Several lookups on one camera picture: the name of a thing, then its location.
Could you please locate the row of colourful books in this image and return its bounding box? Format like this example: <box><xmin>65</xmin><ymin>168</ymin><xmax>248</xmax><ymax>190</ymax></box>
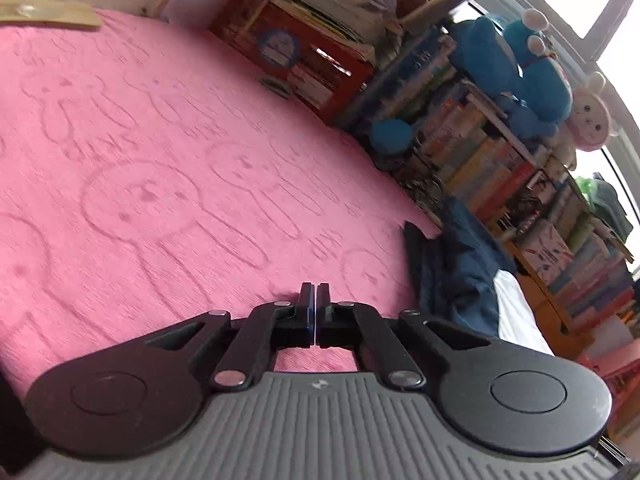
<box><xmin>547</xmin><ymin>180</ymin><xmax>638</xmax><ymax>333</ymax></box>

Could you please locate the stack of thick books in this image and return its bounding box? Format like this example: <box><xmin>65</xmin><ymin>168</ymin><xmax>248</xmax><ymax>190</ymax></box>
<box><xmin>400</xmin><ymin>80</ymin><xmax>551</xmax><ymax>226</ymax></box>

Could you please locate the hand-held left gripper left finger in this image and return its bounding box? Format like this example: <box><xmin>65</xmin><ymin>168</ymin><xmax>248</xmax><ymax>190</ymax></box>
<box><xmin>145</xmin><ymin>282</ymin><xmax>317</xmax><ymax>392</ymax></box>

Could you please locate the pink printed blanket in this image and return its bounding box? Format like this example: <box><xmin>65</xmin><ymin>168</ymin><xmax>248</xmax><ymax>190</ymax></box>
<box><xmin>0</xmin><ymin>7</ymin><xmax>443</xmax><ymax>401</ymax></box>

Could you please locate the white plush toy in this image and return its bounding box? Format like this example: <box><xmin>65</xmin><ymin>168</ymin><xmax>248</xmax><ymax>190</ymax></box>
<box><xmin>549</xmin><ymin>130</ymin><xmax>577</xmax><ymax>172</ymax></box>

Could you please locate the stack of books and papers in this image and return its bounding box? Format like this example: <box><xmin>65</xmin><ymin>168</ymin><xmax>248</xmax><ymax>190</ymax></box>
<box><xmin>240</xmin><ymin>0</ymin><xmax>401</xmax><ymax>61</ymax></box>

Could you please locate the blue plush toy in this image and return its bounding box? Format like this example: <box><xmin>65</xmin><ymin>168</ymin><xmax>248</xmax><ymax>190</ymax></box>
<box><xmin>452</xmin><ymin>7</ymin><xmax>575</xmax><ymax>138</ymax></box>

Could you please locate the pink plush toy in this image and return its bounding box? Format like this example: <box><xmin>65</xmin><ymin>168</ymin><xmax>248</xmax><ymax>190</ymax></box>
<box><xmin>565</xmin><ymin>72</ymin><xmax>617</xmax><ymax>153</ymax></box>

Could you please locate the small grey cloth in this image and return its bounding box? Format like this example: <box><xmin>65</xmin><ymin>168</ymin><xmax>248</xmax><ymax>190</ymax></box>
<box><xmin>259</xmin><ymin>76</ymin><xmax>292</xmax><ymax>99</ymax></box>

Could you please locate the colourful printed box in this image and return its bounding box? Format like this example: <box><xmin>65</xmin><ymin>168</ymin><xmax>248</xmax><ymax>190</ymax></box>
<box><xmin>520</xmin><ymin>224</ymin><xmax>575</xmax><ymax>287</ymax></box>

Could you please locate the wooden board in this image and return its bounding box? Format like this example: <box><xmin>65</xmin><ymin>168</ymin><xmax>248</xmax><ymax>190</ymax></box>
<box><xmin>0</xmin><ymin>0</ymin><xmax>103</xmax><ymax>29</ymax></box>

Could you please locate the green grey bag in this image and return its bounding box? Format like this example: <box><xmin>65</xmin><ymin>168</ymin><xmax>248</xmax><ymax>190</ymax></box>
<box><xmin>575</xmin><ymin>175</ymin><xmax>632</xmax><ymax>241</ymax></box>

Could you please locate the red plastic crate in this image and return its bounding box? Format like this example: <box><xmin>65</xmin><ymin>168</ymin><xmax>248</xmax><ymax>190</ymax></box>
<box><xmin>210</xmin><ymin>0</ymin><xmax>376</xmax><ymax>126</ymax></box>

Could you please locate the blue storage box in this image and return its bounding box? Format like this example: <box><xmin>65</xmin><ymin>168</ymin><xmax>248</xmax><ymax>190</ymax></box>
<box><xmin>345</xmin><ymin>25</ymin><xmax>461</xmax><ymax>131</ymax></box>

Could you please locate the miniature bicycle model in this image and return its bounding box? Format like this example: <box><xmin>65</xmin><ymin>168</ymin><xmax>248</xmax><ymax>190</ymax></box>
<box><xmin>400</xmin><ymin>160</ymin><xmax>446</xmax><ymax>213</ymax></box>

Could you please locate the navy pants striped waistband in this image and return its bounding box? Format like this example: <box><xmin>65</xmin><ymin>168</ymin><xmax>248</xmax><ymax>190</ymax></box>
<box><xmin>404</xmin><ymin>197</ymin><xmax>521</xmax><ymax>338</ymax></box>

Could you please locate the blue ball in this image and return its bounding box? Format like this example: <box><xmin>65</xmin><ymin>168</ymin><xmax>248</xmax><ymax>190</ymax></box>
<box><xmin>371</xmin><ymin>119</ymin><xmax>415</xmax><ymax>156</ymax></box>

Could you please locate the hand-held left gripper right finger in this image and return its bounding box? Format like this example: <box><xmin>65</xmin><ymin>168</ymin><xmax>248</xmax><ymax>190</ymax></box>
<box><xmin>317</xmin><ymin>282</ymin><xmax>493</xmax><ymax>391</ymax></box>

